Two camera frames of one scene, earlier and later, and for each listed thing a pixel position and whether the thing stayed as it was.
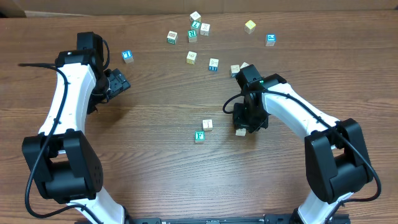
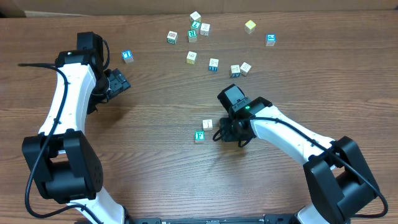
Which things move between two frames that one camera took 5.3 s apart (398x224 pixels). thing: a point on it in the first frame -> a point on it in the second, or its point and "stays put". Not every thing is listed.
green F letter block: [199, 136] stays put
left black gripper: [119, 83] stays put
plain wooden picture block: [207, 125] stays put
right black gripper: [249, 123] -> [230, 132]
